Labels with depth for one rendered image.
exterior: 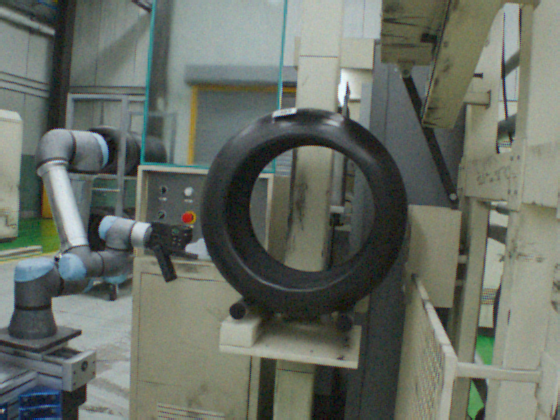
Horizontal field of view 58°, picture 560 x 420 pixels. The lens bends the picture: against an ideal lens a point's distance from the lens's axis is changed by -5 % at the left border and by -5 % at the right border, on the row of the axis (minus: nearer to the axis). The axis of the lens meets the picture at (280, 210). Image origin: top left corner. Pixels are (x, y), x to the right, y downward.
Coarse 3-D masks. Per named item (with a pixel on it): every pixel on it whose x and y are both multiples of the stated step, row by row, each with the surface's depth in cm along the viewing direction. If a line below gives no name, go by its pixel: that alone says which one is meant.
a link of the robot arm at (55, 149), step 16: (48, 144) 152; (64, 144) 155; (48, 160) 150; (64, 160) 153; (48, 176) 150; (64, 176) 152; (48, 192) 149; (64, 192) 149; (64, 208) 147; (64, 224) 146; (80, 224) 149; (64, 240) 145; (80, 240) 146; (64, 256) 142; (80, 256) 144; (96, 256) 148; (64, 272) 142; (80, 272) 143; (96, 272) 147
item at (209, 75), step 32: (160, 0) 206; (192, 0) 204; (224, 0) 202; (256, 0) 200; (160, 32) 207; (192, 32) 205; (224, 32) 202; (256, 32) 200; (160, 64) 207; (192, 64) 205; (224, 64) 203; (256, 64) 201; (160, 96) 208; (192, 96) 206; (224, 96) 203; (256, 96) 201; (160, 128) 209; (192, 128) 206; (224, 128) 204; (160, 160) 209; (192, 160) 207
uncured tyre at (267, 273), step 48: (240, 144) 137; (288, 144) 161; (336, 144) 132; (240, 192) 164; (384, 192) 131; (240, 240) 165; (384, 240) 132; (240, 288) 140; (288, 288) 137; (336, 288) 134
